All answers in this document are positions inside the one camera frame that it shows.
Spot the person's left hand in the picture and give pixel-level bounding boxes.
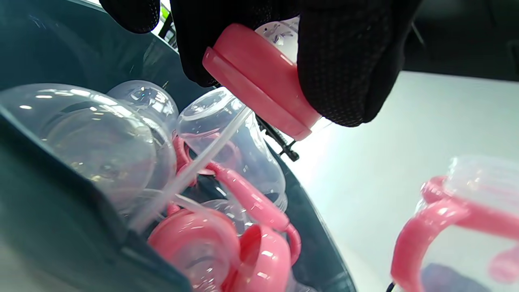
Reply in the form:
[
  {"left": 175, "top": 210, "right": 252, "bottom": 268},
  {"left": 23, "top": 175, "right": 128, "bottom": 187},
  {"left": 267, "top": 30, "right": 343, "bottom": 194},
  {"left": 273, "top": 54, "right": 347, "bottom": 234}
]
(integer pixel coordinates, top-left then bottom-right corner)
[{"left": 99, "top": 0, "right": 422, "bottom": 127}]

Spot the pink bottle collar with nipple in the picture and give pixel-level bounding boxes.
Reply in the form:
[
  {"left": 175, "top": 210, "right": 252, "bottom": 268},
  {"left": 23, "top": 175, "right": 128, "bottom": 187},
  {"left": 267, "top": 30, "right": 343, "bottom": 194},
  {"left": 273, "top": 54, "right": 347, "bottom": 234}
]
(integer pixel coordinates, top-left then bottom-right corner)
[
  {"left": 130, "top": 16, "right": 323, "bottom": 232},
  {"left": 148, "top": 208, "right": 243, "bottom": 292},
  {"left": 231, "top": 224, "right": 293, "bottom": 292}
]

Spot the pink bottle handle ring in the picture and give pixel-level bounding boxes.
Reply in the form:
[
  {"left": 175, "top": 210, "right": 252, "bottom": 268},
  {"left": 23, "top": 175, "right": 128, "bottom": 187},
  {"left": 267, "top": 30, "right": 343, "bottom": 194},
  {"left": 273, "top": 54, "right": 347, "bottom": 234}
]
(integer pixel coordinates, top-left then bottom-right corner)
[{"left": 172, "top": 136, "right": 302, "bottom": 266}]

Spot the clear baby bottle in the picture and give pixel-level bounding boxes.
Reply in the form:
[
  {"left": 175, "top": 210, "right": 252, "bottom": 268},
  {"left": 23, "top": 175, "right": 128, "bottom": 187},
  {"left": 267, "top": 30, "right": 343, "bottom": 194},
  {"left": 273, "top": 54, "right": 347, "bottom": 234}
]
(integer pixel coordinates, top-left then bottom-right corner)
[{"left": 0, "top": 80, "right": 179, "bottom": 215}]

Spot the teal plastic basin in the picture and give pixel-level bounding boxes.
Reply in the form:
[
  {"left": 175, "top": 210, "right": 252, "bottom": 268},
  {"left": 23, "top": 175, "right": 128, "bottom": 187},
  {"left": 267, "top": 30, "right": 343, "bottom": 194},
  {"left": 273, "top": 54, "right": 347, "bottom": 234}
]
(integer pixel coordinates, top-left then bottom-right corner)
[{"left": 0, "top": 0, "right": 357, "bottom": 292}]

